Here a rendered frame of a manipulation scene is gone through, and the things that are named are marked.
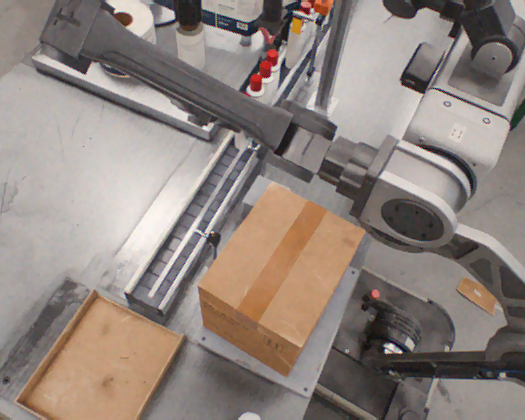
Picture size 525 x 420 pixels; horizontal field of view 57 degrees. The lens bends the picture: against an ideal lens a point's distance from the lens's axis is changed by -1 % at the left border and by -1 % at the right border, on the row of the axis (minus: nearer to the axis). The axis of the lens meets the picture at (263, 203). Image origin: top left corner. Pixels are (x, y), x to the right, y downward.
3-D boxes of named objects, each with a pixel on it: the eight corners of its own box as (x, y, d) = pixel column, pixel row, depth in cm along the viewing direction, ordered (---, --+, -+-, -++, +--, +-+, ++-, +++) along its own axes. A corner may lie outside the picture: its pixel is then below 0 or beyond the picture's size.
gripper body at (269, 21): (253, 27, 144) (254, 6, 138) (268, 8, 149) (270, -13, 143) (273, 35, 143) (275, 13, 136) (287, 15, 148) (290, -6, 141)
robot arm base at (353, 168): (356, 221, 76) (376, 177, 66) (310, 198, 78) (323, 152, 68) (377, 182, 81) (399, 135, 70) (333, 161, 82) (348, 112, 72)
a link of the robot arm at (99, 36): (25, 44, 59) (59, -34, 58) (36, 49, 71) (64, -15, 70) (318, 188, 77) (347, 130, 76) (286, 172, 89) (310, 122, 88)
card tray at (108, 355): (97, 293, 126) (93, 287, 122) (185, 338, 121) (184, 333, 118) (19, 405, 111) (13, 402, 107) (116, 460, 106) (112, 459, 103)
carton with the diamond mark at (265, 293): (264, 235, 135) (271, 180, 112) (342, 278, 130) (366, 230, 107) (202, 326, 121) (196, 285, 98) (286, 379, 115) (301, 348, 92)
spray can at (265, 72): (258, 106, 156) (261, 56, 138) (272, 111, 155) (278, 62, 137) (250, 117, 153) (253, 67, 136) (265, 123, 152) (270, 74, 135)
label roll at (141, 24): (86, 51, 164) (75, 14, 152) (138, 28, 171) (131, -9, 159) (117, 86, 156) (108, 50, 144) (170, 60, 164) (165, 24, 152)
